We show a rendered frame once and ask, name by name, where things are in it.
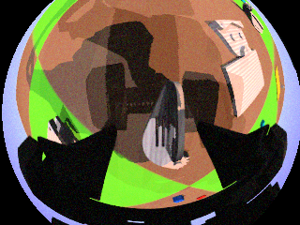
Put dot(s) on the cyan rectangular bar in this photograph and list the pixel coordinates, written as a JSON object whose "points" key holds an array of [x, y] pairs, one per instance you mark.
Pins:
{"points": [[262, 123]]}

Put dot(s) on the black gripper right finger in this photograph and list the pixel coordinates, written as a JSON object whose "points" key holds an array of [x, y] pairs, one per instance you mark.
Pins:
{"points": [[229, 150]]}

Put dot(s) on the small blue block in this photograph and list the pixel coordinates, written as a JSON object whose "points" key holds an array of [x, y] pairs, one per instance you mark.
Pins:
{"points": [[178, 199]]}

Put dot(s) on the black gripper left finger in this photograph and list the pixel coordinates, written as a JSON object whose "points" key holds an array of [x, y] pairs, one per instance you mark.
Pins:
{"points": [[86, 160]]}

